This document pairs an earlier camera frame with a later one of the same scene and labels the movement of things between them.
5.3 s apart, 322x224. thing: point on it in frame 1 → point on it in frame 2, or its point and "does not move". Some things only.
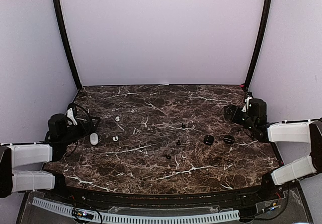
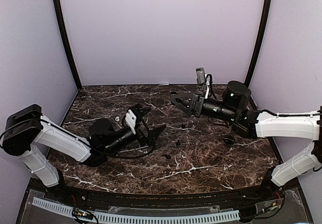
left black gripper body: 80,134 → 142,138
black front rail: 143,200 does not move
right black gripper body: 236,118 → 197,106
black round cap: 229,139 does not move
